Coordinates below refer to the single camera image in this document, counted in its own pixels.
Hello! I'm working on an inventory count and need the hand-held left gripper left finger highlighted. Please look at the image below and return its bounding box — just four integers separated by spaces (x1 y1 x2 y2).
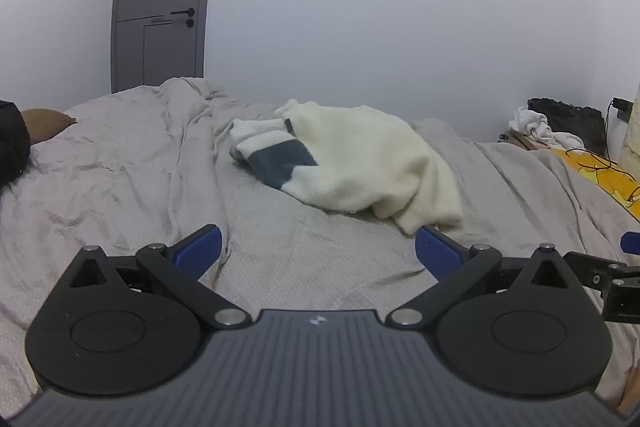
66 224 252 331

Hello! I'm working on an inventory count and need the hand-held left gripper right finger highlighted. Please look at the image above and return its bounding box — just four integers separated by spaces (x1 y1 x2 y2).
386 226 577 331

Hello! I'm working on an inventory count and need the cream sweater with blue stripes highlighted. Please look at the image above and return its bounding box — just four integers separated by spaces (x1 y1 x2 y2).
229 99 466 236

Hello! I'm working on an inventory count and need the yellow printed cloth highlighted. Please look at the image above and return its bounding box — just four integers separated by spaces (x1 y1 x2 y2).
549 147 640 223

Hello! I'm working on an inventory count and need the grey bed duvet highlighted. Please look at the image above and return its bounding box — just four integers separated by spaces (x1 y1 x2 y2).
0 77 640 414

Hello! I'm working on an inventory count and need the beige curtain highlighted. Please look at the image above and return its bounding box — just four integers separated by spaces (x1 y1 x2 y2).
620 82 640 188

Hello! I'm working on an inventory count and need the black bag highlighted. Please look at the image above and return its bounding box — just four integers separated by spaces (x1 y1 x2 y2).
527 97 609 158

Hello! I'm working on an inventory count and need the white crumpled cloth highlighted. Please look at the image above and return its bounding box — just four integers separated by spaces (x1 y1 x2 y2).
508 106 594 152

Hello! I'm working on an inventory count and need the brown pillow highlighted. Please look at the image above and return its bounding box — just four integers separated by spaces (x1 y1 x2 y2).
20 108 78 144

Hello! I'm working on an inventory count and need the black cable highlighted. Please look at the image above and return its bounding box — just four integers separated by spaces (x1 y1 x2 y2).
605 99 617 158

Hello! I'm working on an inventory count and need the black door handle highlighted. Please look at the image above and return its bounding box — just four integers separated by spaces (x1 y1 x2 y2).
170 7 196 29

